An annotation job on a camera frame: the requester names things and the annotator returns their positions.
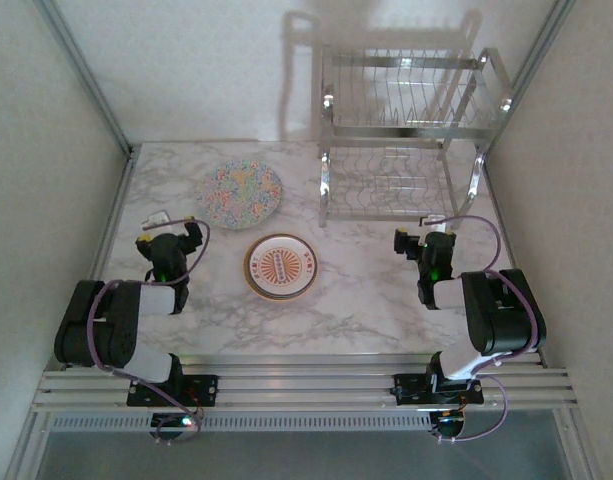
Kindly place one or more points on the black controller board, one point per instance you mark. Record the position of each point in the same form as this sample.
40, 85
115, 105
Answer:
448, 425
173, 425

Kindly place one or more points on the aluminium frame post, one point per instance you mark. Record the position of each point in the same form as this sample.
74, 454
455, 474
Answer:
536, 65
86, 75

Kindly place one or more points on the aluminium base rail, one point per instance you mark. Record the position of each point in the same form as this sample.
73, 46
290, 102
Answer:
306, 385

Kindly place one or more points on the yellow plate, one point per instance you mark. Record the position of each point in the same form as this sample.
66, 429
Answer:
245, 267

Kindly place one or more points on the multicoloured patterned plate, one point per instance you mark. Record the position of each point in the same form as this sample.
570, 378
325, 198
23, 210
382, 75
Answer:
238, 194

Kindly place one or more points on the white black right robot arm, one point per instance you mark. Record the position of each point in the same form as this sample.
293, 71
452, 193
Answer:
501, 310

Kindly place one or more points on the aluminium frame leg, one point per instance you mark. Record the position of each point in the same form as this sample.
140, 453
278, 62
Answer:
581, 450
23, 460

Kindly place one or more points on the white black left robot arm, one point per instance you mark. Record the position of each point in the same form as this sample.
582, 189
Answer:
101, 325

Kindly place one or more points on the aluminium table edge rail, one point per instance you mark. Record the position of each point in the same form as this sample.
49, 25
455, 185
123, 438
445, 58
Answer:
120, 200

